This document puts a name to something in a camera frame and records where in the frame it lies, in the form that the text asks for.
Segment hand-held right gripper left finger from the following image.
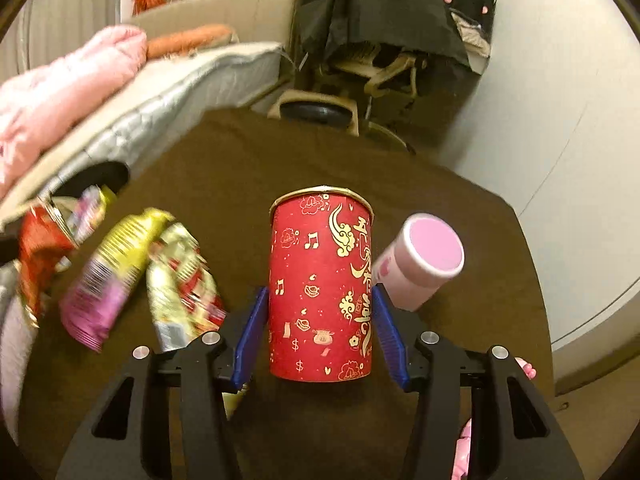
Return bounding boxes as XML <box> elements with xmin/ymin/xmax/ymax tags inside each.
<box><xmin>56</xmin><ymin>286</ymin><xmax>271</xmax><ymax>480</ymax></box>

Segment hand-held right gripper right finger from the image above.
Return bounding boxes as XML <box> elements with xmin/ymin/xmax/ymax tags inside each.
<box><xmin>371</xmin><ymin>284</ymin><xmax>585</xmax><ymax>480</ymax></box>

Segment red cylindrical can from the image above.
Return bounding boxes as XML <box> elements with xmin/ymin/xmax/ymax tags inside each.
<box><xmin>267</xmin><ymin>185</ymin><xmax>376</xmax><ymax>383</ymax></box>

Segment pink-lidded white cup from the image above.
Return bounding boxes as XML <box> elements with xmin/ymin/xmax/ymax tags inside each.
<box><xmin>371</xmin><ymin>212</ymin><xmax>466</xmax><ymax>312</ymax></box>

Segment gold foil snack packet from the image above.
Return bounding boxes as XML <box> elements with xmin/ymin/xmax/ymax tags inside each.
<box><xmin>145</xmin><ymin>222</ymin><xmax>228</xmax><ymax>356</ymax></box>

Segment yellow snack packet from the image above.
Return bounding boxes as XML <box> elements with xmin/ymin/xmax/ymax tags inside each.
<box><xmin>59</xmin><ymin>208</ymin><xmax>176</xmax><ymax>353</ymax></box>

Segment red snack packet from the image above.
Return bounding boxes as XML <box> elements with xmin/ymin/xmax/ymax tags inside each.
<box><xmin>17</xmin><ymin>200</ymin><xmax>76</xmax><ymax>328</ymax></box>

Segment pale yellow wrapper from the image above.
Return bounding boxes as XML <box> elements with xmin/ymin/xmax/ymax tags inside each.
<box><xmin>222</xmin><ymin>382</ymin><xmax>251</xmax><ymax>421</ymax></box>

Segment pink cloth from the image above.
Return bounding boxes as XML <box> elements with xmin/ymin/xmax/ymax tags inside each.
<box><xmin>452</xmin><ymin>357</ymin><xmax>537</xmax><ymax>480</ymax></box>

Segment black round pan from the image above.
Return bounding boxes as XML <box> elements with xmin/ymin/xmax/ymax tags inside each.
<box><xmin>279</xmin><ymin>101</ymin><xmax>351</xmax><ymax>128</ymax></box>

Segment cardboard box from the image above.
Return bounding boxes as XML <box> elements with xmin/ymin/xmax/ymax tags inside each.
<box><xmin>267</xmin><ymin>89</ymin><xmax>361</xmax><ymax>138</ymax></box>

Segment white quilted mattress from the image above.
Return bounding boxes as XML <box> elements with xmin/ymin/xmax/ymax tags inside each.
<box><xmin>45</xmin><ymin>40</ymin><xmax>286</xmax><ymax>201</ymax></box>

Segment beige office chair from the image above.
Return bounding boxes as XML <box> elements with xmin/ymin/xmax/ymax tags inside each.
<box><xmin>320</xmin><ymin>42</ymin><xmax>426</xmax><ymax>156</ymax></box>

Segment pink blanket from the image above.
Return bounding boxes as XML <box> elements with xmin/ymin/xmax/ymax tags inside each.
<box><xmin>0</xmin><ymin>25</ymin><xmax>148</xmax><ymax>201</ymax></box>

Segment orange cushion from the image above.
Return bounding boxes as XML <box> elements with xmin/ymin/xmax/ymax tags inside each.
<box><xmin>145</xmin><ymin>24</ymin><xmax>240</xmax><ymax>60</ymax></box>

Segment beige padded headboard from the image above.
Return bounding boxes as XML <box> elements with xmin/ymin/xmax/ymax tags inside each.
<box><xmin>122</xmin><ymin>0</ymin><xmax>303</xmax><ymax>46</ymax></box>

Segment dark grey clothing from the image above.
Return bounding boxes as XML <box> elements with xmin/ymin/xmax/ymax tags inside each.
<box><xmin>297</xmin><ymin>0</ymin><xmax>473</xmax><ymax>68</ymax></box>

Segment beige curtain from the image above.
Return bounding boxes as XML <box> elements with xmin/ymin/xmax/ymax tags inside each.
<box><xmin>15</xmin><ymin>0</ymin><xmax>123</xmax><ymax>76</ymax></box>

